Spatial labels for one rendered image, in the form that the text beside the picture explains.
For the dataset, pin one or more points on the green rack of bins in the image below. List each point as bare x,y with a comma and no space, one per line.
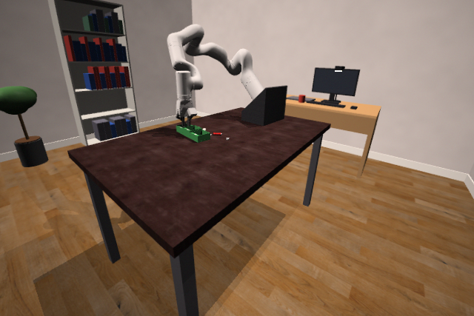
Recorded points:
193,132

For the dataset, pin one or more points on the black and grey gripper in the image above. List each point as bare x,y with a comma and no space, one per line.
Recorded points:
182,112

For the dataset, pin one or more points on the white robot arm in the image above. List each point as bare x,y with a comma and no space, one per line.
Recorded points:
241,62

